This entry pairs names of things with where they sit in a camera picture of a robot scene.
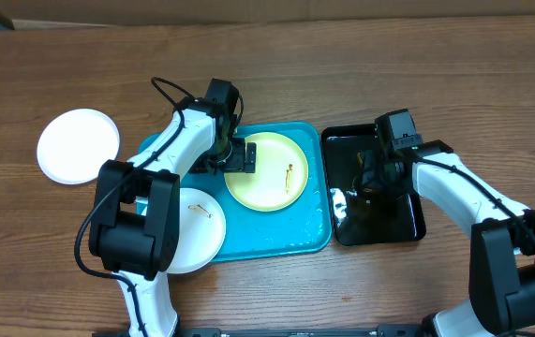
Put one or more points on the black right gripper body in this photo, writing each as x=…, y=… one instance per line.
x=378, y=177

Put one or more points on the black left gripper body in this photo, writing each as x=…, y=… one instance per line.
x=234, y=162

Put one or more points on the yellow-green plate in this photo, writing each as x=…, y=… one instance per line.
x=280, y=177

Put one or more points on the white plate with stain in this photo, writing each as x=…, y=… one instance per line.
x=73, y=146

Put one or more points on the yellow green sponge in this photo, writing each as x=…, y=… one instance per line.
x=360, y=181

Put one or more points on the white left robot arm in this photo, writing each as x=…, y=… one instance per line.
x=132, y=233

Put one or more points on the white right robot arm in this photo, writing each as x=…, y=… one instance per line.
x=501, y=277

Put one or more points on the black water tray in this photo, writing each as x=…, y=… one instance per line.
x=355, y=222

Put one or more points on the white plate at tray corner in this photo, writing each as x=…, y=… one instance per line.
x=202, y=231

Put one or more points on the blue plastic tray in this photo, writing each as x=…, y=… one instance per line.
x=305, y=226

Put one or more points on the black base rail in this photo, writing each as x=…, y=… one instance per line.
x=383, y=330

